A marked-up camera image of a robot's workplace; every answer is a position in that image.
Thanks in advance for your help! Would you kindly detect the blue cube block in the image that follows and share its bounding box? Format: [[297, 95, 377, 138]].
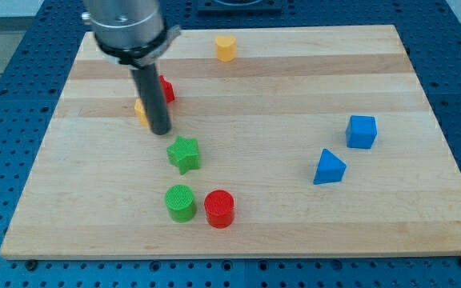
[[346, 115, 377, 149]]

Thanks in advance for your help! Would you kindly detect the light wooden board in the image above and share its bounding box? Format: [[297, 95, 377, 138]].
[[0, 25, 461, 260]]

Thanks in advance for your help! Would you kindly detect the green star block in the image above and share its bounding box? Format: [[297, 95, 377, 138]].
[[166, 136, 200, 175]]

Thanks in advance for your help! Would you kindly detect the yellow heart block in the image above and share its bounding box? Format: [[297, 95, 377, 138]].
[[214, 35, 237, 62]]

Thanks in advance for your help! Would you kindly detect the red cylinder block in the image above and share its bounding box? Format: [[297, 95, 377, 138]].
[[204, 190, 235, 229]]

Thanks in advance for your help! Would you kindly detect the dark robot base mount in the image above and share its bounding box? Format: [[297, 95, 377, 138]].
[[196, 0, 283, 14]]

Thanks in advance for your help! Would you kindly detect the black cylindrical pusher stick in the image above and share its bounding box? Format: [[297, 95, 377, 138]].
[[131, 64, 171, 135]]

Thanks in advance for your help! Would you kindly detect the green cylinder block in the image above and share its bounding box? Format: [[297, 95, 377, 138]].
[[164, 185, 197, 222]]

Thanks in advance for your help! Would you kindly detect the red star block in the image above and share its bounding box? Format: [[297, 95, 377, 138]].
[[159, 75, 175, 103]]

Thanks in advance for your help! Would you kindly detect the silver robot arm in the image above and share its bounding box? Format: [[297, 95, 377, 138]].
[[82, 0, 181, 135]]

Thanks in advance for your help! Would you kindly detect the yellow block behind stick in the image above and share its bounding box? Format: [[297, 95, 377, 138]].
[[134, 98, 149, 127]]

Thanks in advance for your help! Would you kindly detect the blue triangle block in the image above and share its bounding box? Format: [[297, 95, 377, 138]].
[[313, 148, 347, 185]]

